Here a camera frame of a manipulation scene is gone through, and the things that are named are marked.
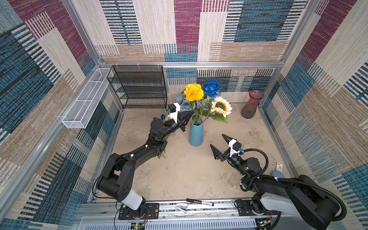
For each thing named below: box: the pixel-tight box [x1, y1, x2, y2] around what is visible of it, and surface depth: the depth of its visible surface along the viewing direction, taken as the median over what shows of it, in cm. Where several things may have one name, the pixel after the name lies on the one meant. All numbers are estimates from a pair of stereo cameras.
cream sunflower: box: [210, 95, 233, 124], surface depth 65 cm
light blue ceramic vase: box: [188, 118, 205, 147], surface depth 87 cm
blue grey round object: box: [272, 170, 286, 179], surface depth 86 cm
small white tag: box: [276, 162, 284, 173], surface depth 89 cm
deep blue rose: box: [203, 79, 221, 98], surface depth 62 cm
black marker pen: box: [185, 198, 215, 207], surface depth 77 cm
